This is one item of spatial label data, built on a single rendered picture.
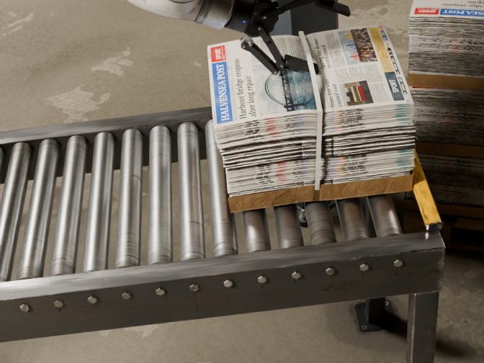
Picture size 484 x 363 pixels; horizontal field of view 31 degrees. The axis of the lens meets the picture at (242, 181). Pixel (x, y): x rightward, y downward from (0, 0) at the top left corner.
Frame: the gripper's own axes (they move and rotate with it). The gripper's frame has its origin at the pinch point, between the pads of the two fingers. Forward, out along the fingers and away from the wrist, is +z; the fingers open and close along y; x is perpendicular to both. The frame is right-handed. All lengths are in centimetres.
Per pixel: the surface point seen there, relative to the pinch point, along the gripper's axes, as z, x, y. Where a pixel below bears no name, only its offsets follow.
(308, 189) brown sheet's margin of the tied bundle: 6.0, 13.5, 25.6
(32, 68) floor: -43, -183, 147
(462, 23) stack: 49, -47, 7
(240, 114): -12.9, 11.2, 14.6
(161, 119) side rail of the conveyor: -19, -22, 44
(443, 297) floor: 82, -27, 81
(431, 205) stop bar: 27.6, 19.8, 17.1
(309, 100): -1.4, 9.8, 8.3
